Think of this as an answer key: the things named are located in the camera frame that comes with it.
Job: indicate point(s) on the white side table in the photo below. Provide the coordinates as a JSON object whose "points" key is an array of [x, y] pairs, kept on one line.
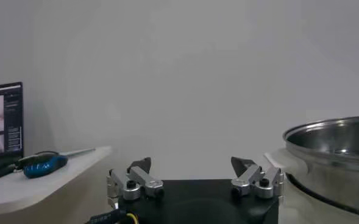
{"points": [[30, 188]]}

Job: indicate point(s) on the blue computer mouse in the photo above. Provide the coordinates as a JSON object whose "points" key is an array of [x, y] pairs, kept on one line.
{"points": [[43, 166]]}

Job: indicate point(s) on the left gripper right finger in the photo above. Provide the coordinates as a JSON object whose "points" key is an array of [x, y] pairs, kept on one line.
{"points": [[252, 178]]}

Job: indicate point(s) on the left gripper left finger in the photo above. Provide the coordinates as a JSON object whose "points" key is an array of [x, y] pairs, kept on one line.
{"points": [[136, 179]]}

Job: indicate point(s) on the cream electric pot base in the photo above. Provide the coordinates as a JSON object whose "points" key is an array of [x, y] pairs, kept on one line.
{"points": [[304, 210]]}

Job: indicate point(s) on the black laptop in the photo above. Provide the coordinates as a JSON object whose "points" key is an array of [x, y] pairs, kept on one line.
{"points": [[2, 128]]}

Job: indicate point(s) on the stainless steel steamer basket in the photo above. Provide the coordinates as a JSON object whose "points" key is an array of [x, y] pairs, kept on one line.
{"points": [[334, 170]]}

